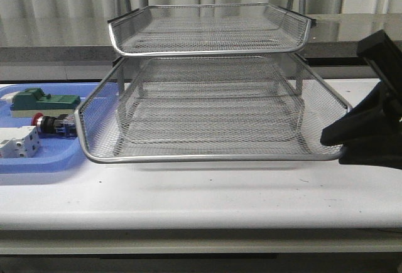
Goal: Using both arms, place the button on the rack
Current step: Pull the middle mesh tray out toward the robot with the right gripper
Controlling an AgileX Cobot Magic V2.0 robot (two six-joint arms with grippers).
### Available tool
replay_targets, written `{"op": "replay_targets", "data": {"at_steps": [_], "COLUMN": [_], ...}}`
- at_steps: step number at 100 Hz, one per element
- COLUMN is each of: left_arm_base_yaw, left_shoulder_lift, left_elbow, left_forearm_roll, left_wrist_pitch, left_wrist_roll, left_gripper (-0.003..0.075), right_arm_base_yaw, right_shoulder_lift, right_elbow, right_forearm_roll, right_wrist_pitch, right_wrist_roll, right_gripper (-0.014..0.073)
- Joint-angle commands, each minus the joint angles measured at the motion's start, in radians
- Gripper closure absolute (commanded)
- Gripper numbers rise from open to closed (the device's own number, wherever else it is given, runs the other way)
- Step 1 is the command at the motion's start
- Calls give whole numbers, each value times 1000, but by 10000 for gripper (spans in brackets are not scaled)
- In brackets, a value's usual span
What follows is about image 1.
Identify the silver mesh top tray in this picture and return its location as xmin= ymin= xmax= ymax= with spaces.
xmin=108 ymin=3 xmax=315 ymax=56

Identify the blue plastic tray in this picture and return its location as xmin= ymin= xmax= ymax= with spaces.
xmin=1 ymin=82 xmax=98 ymax=174

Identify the grey stone counter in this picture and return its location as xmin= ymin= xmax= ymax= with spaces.
xmin=1 ymin=13 xmax=401 ymax=62

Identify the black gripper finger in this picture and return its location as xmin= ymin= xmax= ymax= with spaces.
xmin=339 ymin=122 xmax=401 ymax=169
xmin=320 ymin=82 xmax=393 ymax=146

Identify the green terminal block module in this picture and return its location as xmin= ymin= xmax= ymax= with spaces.
xmin=10 ymin=88 xmax=81 ymax=118

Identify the silver mesh bottom tray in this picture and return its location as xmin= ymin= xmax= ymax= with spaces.
xmin=112 ymin=88 xmax=312 ymax=158

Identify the silver mesh tray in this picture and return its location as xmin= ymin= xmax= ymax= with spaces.
xmin=75 ymin=53 xmax=350 ymax=163
xmin=112 ymin=88 xmax=312 ymax=158
xmin=108 ymin=3 xmax=315 ymax=56

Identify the red emergency stop button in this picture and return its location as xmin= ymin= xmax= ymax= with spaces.
xmin=31 ymin=112 xmax=77 ymax=138

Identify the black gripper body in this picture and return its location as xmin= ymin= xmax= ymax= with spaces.
xmin=357 ymin=29 xmax=401 ymax=120

